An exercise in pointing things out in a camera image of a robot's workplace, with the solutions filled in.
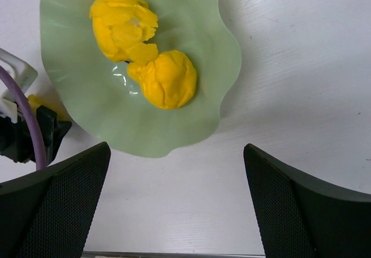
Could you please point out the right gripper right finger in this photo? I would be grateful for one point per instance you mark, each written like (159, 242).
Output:
(299, 215)

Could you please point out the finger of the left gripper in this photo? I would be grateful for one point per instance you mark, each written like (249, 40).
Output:
(53, 131)

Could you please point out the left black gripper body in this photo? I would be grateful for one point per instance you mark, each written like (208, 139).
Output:
(16, 143)

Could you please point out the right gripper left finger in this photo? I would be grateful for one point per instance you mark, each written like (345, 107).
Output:
(48, 213)

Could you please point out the green yellow fake mango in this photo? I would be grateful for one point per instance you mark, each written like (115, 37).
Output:
(35, 102)

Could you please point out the yellow fake pear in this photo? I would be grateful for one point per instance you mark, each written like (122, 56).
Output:
(168, 82)

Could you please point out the peeled yellow fake lemon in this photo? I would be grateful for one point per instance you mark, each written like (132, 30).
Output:
(122, 29)

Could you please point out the green wavy fruit bowl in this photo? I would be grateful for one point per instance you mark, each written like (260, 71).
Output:
(105, 102)

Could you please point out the front aluminium rail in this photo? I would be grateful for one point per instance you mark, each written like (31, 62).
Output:
(164, 255)

